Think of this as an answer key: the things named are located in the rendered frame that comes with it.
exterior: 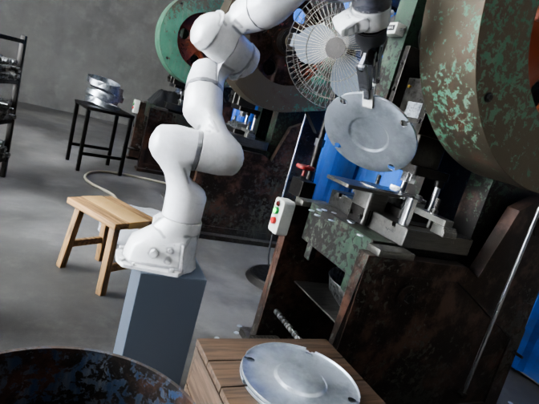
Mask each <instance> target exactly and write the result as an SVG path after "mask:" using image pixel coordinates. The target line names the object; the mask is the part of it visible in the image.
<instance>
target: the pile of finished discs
mask: <svg viewBox="0 0 539 404"><path fill-rule="evenodd" d="M240 375H241V380H242V382H243V384H244V385H248V386H246V387H245V388H246V389H247V390H248V391H249V393H250V394H251V395H252V396H253V397H254V398H255V399H256V400H257V401H258V402H259V403H260V404H359V403H360V398H361V395H360V392H359V388H358V387H357V385H356V383H355V381H354V379H353V378H352V377H351V376H350V375H349V374H348V373H347V372H346V371H345V370H344V369H343V368H342V367H341V366H340V365H338V364H337V363H336V362H334V361H332V360H331V359H329V358H328V357H326V356H324V355H322V354H320V353H318V352H316V351H315V353H313V352H311V353H310V352H309V350H306V347H303V346H300V345H294V344H290V343H284V342H267V343H262V344H260V345H256V346H254V347H252V348H251V349H249V350H248V351H247V352H246V354H245V356H244V357H243V358H242V360H241V365H240Z"/></svg>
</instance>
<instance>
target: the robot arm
mask: <svg viewBox="0 0 539 404"><path fill-rule="evenodd" d="M304 1H305V0H236V1H235V2H234V3H233V4H232V5H231V7H230V9H229V12H228V13H226V14H225V13H224V12H223V11H222V10H217V11H216V12H208V13H206V14H202V15H201V16H200V17H199V18H198V19H197V20H196V21H195V22H194V23H193V25H192V29H191V30H190V40H191V42H192V44H193V45H194V46H195V47H196V48H197V49H198V50H200V51H202V52H203V53H204V54H205V55H206V56H207V57H209V59H207V58H204V59H198V60H197V61H196V62H194V63H193V65H192V68H191V70H190V72H189V74H188V78H187V82H186V85H185V92H184V104H183V114H184V117H185V118H186V119H187V121H188V123H189V124H190V125H192V126H193V127H194V128H195V129H193V128H190V127H185V126H181V125H175V124H161V125H159V126H158V127H156V129H155V131H154V132H153V133H152V135H151V137H150V139H149V146H148V147H149V149H150V152H151V153H152V157H153V158H154V159H155V160H156V162H157V163H158V164H159V165H160V167H161V168H162V170H163V172H164V176H165V181H166V186H167V187H166V194H165V198H164V206H163V210H162V212H160V213H158V214H156V215H155V216H154V217H153V220H152V224H150V225H149V226H147V227H144V228H142V229H140V230H138V231H135V232H133V233H132V234H131V235H130V237H129V238H128V241H127V243H126V245H125V246H123V245H119V247H118V248H117V250H116V251H115V261H116V262H117V263H118V264H119V265H120V266H121V267H123V268H127V269H135V270H140V271H144V272H148V273H156V274H160V275H165V276H170V277H180V276H182V275H183V274H186V273H191V272H192V271H193V270H194V269H195V268H196V260H195V254H196V249H197V240H198V238H199V235H200V232H201V225H202V222H201V218H202V215H203V211H204V209H205V203H206V199H207V198H206V195H205V191H204V189H203V188H202V187H201V186H200V185H198V184H197V183H196V182H195V181H194V180H192V179H191V178H190V172H191V171H198V172H205V173H209V174H214V175H217V176H233V175H235V174H236V173H238V171H239V170H240V168H241V167H242V165H243V162H244V153H243V150H242V147H241V145H240V144H239V143H238V142H237V140H236V139H235V138H234V137H233V136H232V135H231V134H230V133H229V131H228V129H227V127H226V125H225V121H224V118H223V115H222V112H223V90H224V83H225V80H226V79H227V78H228V77H229V79H230V80H238V79H239V78H244V77H246V76H248V75H250V74H252V73H253V72H254V71H255V69H256V68H257V65H258V63H259V61H260V52H259V50H258V49H257V48H256V47H255V46H254V44H253V43H252V42H250V41H249V40H248V39H247V38H246V37H245V36H244V35H243V34H251V33H256V32H260V31H264V30H268V29H271V28H272V27H275V26H277V25H279V24H280V23H282V22H283V21H285V20H286V19H287V18H288V17H289V16H290V15H291V14H292V13H293V12H294V11H295V10H296V9H297V8H299V7H300V5H301V4H303V3H304ZM325 1H327V2H332V3H344V2H351V3H352V6H350V7H349V8H347V9H345V10H344V11H343V12H341V13H339V14H337V15H336V16H334V17H333V19H332V21H333V25H334V28H335V29H336V30H337V32H339V34H340V35H341V36H342V37H345V36H349V35H353V34H355V42H356V43H357V45H359V46H360V48H361V51H360V58H361V60H360V63H356V64H355V68H356V70H357V76H358V82H359V90H360V91H363V107H366V108H370V109H373V104H374V95H376V83H379V81H380V80H379V79H377V77H379V76H380V69H381V62H382V56H383V47H384V43H385V42H386V40H387V27H388V26H389V24H390V23H391V15H393V14H394V11H393V10H392V9H391V4H392V0H325ZM211 59H212V60H211Z"/></svg>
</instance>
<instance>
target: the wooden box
mask: <svg viewBox="0 0 539 404"><path fill-rule="evenodd" d="M267 342H284V343H290V344H294V345H300V346H303V347H306V350H309V352H310V353H311V352H313V353H315V351H316V352H318V353H320V354H322V355H324V356H326V357H328V358H329V359H331V360H332V361H334V362H336V363H337V364H338V365H340V366H341V367H342V368H343V369H344V370H345V371H346V372H347V373H348V374H349V375H350V376H351V377H352V378H353V379H354V381H355V383H356V385H357V387H358V388H359V392H360V395H361V398H360V403H359V404H386V403H385V402H384V401H383V400H382V399H381V397H380V396H378V395H377V393H376V392H374V391H373V389H372V388H371V387H370V386H369V385H368V384H367V383H366V382H365V381H364V380H363V378H362V377H361V376H360V375H359V374H358V373H357V372H356V371H355V370H354V369H353V367H352V366H351V365H350V364H349V363H348V362H347V361H346V360H345V359H344V358H343V356H342V355H341V354H340V353H339V352H338V351H337V350H336V349H335V348H334V347H333V346H332V345H331V344H330V343H329V342H328V341H327V340H326V339H263V338H197V342H196V347H195V350H194V354H193V357H192V362H191V366H190V369H189V372H188V377H187V381H186V382H187V383H186V384H185V387H184V391H185V392H186V393H187V394H188V395H189V396H190V398H191V399H192V400H193V401H194V402H195V403H196V404H260V403H259V402H258V401H257V400H256V399H255V398H254V397H253V396H252V395H251V394H250V393H249V391H248V390H247V389H246V388H245V387H246V386H248V385H244V384H243V382H242V380H241V375H240V365H241V360H242V358H243V357H244V356H245V354H246V352H247V351H248V350H249V349H251V348H252V347H254V346H256V345H260V344H262V343H267Z"/></svg>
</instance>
